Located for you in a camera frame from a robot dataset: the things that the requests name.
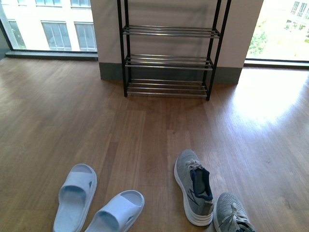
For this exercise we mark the grey knit sneaker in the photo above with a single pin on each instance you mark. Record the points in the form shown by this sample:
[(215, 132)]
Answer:
[(229, 215), (194, 182)]

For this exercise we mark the black metal shoe rack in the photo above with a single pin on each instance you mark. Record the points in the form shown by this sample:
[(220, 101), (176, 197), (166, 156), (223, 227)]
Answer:
[(139, 70)]

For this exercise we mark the dark window frame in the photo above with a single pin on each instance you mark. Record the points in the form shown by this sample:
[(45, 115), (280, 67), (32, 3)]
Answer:
[(48, 29), (276, 63)]

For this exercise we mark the dark window frame left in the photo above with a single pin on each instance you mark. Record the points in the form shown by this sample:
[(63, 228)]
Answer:
[(48, 29)]

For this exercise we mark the dark window frame right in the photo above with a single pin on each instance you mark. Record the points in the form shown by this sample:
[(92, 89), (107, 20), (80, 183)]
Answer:
[(276, 63)]

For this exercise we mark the light blue slide sandal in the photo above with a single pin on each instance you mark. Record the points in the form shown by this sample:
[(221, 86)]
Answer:
[(119, 214), (75, 197)]

